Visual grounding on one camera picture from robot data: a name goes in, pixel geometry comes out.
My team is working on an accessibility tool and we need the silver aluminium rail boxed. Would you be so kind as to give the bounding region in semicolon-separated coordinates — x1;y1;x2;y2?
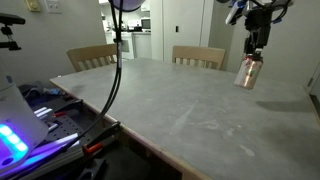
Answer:
0;133;84;180

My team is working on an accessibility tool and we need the orange handled clamp near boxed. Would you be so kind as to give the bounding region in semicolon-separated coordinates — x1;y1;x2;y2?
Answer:
82;122;121;155

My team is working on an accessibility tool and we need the white kitchen stove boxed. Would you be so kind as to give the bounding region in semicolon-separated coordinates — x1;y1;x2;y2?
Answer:
121;32;135;59

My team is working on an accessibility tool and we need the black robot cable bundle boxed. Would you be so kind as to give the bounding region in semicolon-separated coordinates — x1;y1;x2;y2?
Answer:
49;0;125;158

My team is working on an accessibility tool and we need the white door right side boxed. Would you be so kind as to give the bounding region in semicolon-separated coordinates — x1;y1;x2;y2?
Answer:
238;0;320;88

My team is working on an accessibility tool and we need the orange handled clamp far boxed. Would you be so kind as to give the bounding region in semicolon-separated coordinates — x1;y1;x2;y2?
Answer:
50;99;83;117

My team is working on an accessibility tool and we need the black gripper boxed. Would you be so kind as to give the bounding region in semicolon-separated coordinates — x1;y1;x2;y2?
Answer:
225;0;294;60

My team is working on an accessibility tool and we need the yellow wall thermostat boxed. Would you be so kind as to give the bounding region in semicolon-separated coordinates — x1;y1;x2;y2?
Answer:
26;0;40;11

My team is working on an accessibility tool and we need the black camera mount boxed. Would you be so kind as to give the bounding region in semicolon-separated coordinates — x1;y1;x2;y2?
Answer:
0;13;26;51

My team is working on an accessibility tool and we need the orange handled clamp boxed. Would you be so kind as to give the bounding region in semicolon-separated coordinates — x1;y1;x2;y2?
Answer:
50;99;83;117
82;122;121;155

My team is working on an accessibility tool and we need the white robot base blue light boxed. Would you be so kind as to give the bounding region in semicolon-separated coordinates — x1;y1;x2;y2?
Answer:
0;62;48;175

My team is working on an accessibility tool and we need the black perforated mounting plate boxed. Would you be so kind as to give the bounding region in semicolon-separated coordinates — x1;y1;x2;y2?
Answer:
43;115;91;144

